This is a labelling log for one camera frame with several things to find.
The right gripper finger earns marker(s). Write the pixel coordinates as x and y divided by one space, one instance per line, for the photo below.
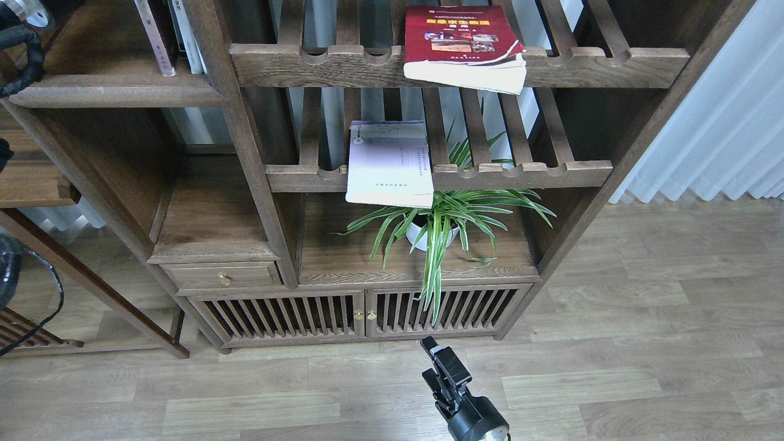
444 401
449 365

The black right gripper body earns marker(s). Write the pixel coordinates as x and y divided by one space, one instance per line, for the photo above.
474 418

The red textbook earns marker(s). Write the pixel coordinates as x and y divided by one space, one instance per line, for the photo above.
465 46

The maroon book white characters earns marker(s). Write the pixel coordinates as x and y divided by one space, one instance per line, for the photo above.
158 22

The right slatted cabinet door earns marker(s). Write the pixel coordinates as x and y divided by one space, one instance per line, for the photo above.
394 313

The slatted cabinet door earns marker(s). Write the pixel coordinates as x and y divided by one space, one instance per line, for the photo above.
272 319
394 313

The green spider plant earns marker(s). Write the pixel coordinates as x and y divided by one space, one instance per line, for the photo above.
466 208

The white plant pot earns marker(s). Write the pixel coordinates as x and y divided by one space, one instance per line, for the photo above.
419 238

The pale purple white book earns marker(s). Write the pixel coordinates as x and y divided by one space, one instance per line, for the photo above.
389 164

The left slatted cabinet door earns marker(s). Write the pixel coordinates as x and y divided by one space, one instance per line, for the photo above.
272 319

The brass drawer knob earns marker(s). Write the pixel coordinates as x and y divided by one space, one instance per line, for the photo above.
224 279

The dark wooden bookshelf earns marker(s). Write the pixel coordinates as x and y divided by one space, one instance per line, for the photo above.
246 162

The small wooden drawer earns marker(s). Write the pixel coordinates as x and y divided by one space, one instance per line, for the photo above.
200 276

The white pleated curtain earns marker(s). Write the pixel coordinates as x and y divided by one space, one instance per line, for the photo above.
726 138

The white upright book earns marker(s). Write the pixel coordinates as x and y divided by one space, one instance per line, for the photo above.
191 46

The wooden side rack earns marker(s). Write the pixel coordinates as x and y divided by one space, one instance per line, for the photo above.
22 337

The dark green upright book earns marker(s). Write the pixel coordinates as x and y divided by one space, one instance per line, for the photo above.
178 34

